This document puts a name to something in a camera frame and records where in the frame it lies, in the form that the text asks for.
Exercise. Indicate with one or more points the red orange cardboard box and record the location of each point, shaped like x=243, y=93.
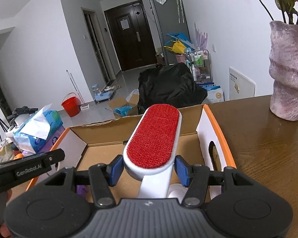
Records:
x=101, y=153

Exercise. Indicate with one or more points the open cardboard box blue contents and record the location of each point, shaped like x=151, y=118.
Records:
x=121, y=106

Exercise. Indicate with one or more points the grey refrigerator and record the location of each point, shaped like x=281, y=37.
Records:
x=168, y=17

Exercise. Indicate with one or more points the bunch of dried pink roses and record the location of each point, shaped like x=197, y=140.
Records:
x=288, y=2

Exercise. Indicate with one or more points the pet water feeder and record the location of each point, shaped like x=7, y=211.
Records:
x=101, y=94

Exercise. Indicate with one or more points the black folding stand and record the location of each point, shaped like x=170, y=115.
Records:
x=26, y=109

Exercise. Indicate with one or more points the white lint brush red pad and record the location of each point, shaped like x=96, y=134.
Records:
x=154, y=138

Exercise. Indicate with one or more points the person's left hand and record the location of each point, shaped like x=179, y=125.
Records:
x=5, y=230

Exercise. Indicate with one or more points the white folded umbrella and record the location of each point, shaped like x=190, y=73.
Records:
x=179, y=5

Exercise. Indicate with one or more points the white leaning board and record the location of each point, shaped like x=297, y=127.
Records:
x=242, y=86

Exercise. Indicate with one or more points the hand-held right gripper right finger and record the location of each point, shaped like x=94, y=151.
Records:
x=181, y=171

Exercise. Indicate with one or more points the small brown cardboard box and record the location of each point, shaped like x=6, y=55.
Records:
x=161, y=59

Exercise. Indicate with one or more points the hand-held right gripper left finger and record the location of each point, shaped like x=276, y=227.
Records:
x=116, y=171

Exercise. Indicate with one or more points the red bucket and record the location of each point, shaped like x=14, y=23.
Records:
x=70, y=105

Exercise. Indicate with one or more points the metal trolley with bottles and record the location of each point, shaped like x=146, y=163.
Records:
x=200, y=64

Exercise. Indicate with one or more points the blue tissue pack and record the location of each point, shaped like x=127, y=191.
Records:
x=39, y=126

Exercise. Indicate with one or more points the dark brown entrance door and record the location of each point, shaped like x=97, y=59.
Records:
x=129, y=37

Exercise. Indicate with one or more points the pink textured vase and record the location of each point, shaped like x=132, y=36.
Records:
x=288, y=72

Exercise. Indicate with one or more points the white ridged bottle cap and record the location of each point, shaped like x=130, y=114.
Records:
x=176, y=191

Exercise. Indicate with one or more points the white printed sack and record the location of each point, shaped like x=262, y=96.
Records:
x=216, y=95

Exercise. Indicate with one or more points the purple wing wall decoration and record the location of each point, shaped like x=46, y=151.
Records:
x=200, y=38

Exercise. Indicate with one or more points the pink bin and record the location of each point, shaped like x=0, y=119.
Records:
x=181, y=58

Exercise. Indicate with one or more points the purple ridged bottle cap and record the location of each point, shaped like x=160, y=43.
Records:
x=82, y=192

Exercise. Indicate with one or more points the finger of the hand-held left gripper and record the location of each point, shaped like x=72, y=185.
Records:
x=56, y=156

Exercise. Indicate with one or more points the blue folded frame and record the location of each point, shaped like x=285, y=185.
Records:
x=177, y=36

